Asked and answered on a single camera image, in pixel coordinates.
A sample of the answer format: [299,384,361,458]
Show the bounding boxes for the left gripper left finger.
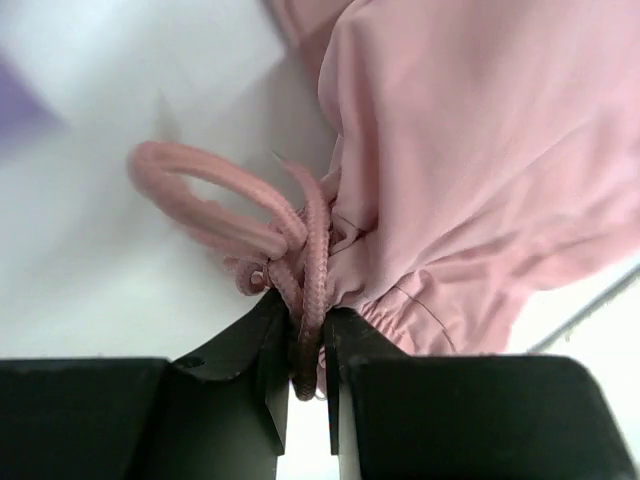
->
[1,291,289,479]

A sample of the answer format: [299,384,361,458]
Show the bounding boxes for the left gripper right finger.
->
[324,309,639,479]

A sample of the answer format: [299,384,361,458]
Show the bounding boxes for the pink trousers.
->
[129,1,639,400]

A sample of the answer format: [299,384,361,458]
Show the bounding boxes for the purple t-shirt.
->
[1,57,67,149]

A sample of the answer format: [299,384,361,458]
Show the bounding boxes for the aluminium side rail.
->
[527,265,639,354]

